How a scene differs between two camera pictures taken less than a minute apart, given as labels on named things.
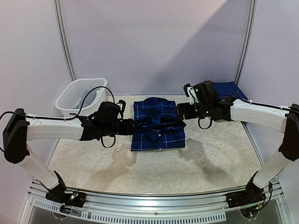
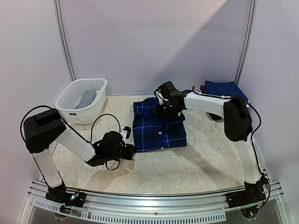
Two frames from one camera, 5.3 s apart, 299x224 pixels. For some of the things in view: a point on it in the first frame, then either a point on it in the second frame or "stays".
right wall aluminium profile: [248, 40] stays
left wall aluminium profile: [70, 65] stays
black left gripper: [127, 129] → [130, 152]
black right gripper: [180, 112] → [174, 120]
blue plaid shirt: [156, 125] stays
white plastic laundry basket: [81, 97] stays
